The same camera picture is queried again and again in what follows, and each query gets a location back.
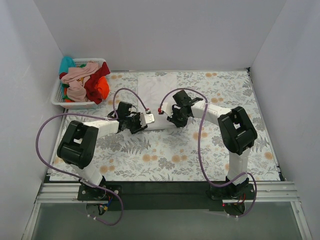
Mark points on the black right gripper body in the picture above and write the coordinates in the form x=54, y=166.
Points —
x=175, y=118

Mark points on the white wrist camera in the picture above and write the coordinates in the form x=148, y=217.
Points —
x=146, y=118
x=166, y=108

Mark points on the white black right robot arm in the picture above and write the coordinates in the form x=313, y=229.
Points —
x=237, y=132

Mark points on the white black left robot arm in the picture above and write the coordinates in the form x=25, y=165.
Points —
x=78, y=144

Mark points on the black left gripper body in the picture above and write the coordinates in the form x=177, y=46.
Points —
x=136, y=123

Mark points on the orange t shirt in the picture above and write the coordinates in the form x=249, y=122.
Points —
x=102, y=87

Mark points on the pink t shirt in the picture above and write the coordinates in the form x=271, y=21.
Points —
x=76, y=79

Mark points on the floral patterned table mat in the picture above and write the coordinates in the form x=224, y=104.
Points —
x=191, y=153

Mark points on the white plastic laundry basket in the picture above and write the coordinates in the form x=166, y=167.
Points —
x=58, y=92

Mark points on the aluminium frame rail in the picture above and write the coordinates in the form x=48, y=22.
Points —
x=61, y=192

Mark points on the white t shirt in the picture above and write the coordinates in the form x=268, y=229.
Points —
x=151, y=88

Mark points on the teal t shirt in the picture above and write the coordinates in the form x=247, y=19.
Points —
x=66, y=63

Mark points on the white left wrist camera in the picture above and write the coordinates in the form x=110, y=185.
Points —
x=146, y=118

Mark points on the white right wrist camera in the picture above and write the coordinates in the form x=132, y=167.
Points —
x=166, y=108

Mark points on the green garment in basket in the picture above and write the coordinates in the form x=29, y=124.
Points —
x=64, y=95

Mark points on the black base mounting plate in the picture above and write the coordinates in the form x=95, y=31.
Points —
x=165, y=195

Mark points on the red t shirt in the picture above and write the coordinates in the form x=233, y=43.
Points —
x=91, y=93

